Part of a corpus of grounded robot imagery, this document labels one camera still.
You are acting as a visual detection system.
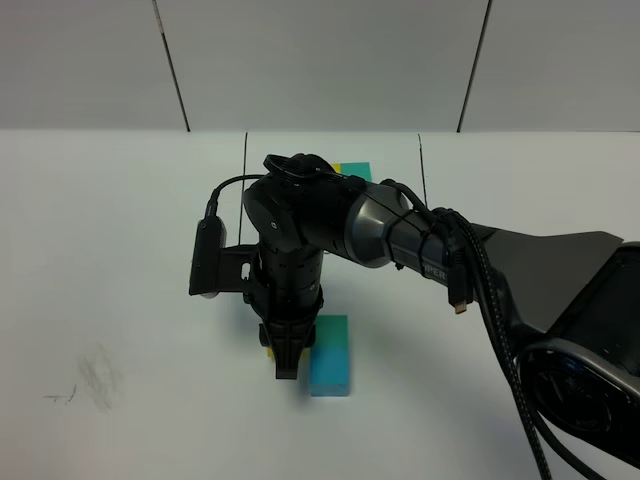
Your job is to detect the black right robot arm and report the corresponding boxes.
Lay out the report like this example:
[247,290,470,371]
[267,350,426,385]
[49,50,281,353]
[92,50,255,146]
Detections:
[243,154,639,466]

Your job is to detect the black right camera cable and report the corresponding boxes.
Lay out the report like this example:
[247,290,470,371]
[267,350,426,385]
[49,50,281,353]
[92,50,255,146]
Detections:
[201,173,266,221]

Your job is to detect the blue block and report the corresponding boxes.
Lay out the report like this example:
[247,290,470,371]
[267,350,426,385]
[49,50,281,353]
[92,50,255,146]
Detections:
[309,346,351,397]

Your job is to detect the black braided arm cables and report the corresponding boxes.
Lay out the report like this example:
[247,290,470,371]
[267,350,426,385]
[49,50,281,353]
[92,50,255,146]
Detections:
[384,179,591,480]

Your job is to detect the green template block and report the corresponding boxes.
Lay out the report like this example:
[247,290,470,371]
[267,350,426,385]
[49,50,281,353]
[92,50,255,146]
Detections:
[339,162,372,182]

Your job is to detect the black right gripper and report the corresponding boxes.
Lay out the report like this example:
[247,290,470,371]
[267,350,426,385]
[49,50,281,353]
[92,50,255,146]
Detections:
[244,242,324,380]

